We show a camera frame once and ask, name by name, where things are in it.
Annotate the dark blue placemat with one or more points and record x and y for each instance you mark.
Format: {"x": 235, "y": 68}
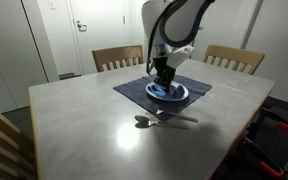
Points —
{"x": 130, "y": 91}

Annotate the small white light switch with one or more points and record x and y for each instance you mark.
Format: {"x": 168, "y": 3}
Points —
{"x": 52, "y": 4}

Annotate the silver spoon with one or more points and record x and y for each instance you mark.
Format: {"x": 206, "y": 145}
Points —
{"x": 144, "y": 120}

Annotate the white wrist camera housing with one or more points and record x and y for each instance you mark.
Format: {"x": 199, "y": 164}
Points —
{"x": 180, "y": 55}

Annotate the silver fork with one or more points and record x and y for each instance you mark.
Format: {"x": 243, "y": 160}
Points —
{"x": 184, "y": 117}

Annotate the orange and black bar clamp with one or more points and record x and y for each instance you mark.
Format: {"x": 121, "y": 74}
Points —
{"x": 270, "y": 168}
{"x": 285, "y": 126}

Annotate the light wooden slat-back chair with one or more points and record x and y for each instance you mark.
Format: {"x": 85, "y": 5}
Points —
{"x": 117, "y": 55}
{"x": 234, "y": 53}
{"x": 4, "y": 146}

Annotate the white closet door panel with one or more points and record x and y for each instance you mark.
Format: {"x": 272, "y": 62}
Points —
{"x": 7, "y": 50}

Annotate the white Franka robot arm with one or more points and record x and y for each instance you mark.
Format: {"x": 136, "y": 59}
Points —
{"x": 184, "y": 20}

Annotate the blue cloth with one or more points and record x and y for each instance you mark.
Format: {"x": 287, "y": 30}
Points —
{"x": 175, "y": 91}

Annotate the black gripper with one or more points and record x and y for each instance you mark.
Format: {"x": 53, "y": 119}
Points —
{"x": 163, "y": 66}

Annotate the white round plate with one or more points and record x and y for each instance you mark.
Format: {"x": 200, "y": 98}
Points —
{"x": 186, "y": 92}

